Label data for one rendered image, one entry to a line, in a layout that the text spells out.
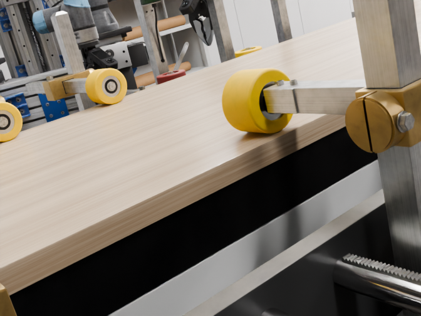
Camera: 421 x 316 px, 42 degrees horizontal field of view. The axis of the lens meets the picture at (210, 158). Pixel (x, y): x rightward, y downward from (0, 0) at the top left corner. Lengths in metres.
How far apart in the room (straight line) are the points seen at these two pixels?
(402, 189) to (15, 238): 0.37
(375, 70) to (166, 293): 0.32
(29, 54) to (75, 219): 1.76
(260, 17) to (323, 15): 1.09
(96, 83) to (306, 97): 0.70
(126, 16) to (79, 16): 2.93
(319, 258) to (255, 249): 0.17
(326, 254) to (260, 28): 5.41
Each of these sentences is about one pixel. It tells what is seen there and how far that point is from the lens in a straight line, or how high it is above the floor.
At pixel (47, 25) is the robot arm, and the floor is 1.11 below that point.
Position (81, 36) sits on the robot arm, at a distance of 1.86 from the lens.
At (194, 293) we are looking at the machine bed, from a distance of 0.64.
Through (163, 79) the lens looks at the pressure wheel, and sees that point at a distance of 1.48.
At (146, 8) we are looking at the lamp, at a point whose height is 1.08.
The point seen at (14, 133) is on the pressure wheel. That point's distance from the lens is 1.18.
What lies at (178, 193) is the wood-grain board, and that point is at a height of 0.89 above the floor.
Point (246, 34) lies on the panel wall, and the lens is 5.73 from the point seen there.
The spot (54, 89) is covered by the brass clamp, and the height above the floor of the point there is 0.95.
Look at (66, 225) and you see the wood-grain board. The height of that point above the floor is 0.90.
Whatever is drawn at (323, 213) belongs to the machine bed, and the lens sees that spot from 0.76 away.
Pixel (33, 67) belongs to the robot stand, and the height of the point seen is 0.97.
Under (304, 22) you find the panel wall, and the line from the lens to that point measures 6.48.
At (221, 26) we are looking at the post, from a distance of 1.74.
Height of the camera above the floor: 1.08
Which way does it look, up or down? 16 degrees down
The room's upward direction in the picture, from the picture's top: 14 degrees counter-clockwise
